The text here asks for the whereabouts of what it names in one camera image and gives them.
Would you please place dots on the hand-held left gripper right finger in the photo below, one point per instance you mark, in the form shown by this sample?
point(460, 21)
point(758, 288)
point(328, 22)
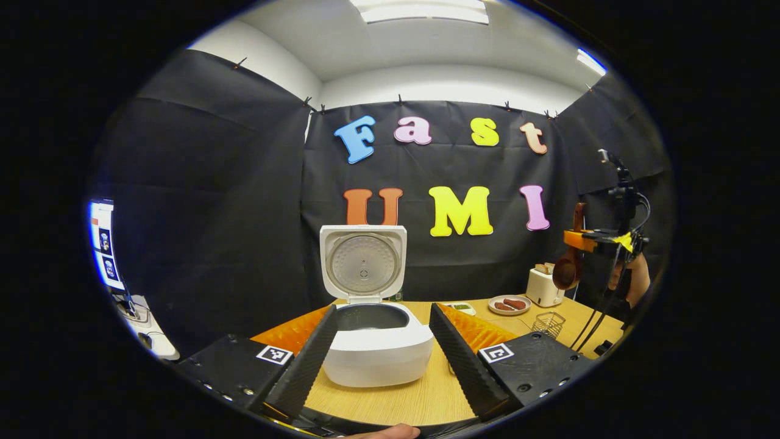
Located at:
point(466, 366)

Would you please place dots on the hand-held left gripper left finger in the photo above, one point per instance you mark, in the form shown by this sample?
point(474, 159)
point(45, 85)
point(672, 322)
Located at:
point(304, 366)

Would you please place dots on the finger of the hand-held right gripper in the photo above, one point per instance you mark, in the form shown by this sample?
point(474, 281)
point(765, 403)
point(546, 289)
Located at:
point(579, 239)

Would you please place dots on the brown wooden spoon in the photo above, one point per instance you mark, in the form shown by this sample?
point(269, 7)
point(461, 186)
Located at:
point(567, 271)

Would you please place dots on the white rice cooker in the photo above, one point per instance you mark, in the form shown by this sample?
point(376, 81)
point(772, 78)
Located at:
point(378, 360)

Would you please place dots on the brown toast slices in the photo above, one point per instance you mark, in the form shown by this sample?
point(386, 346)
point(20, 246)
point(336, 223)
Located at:
point(544, 267)

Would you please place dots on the white divided grain tray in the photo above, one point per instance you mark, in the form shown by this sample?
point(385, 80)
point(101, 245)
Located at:
point(463, 308)

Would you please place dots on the white toaster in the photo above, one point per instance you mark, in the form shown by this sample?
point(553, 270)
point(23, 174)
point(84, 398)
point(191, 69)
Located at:
point(542, 289)

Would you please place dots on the white round plate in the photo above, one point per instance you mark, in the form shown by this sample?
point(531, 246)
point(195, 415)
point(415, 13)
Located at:
point(510, 311)

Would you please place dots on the small black box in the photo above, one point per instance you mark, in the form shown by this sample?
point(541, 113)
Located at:
point(603, 347)

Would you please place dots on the white side table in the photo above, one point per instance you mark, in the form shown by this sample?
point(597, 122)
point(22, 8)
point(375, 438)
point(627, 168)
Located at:
point(155, 338)

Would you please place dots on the small ceiling light panel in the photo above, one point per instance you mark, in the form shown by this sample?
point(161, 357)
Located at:
point(591, 61)

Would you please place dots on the black backdrop cloth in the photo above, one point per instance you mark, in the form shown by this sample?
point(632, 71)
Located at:
point(213, 213)

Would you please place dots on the computer monitor screen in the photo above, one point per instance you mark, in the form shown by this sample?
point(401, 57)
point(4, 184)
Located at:
point(105, 244)

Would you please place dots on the large ceiling light panel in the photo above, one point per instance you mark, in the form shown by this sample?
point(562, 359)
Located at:
point(420, 9)

